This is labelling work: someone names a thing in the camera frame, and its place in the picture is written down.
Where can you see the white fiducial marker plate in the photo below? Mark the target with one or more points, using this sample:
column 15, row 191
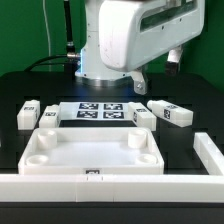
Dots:
column 94, row 111

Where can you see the white L-shaped obstacle fence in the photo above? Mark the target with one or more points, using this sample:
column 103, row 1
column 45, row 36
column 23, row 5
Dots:
column 123, row 188

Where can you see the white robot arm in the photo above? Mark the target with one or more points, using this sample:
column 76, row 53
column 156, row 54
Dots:
column 92, row 70

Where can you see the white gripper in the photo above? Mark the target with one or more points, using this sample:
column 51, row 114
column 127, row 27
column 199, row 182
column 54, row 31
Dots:
column 133, row 33

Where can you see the white desk top tray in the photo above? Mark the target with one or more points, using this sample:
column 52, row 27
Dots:
column 89, row 150

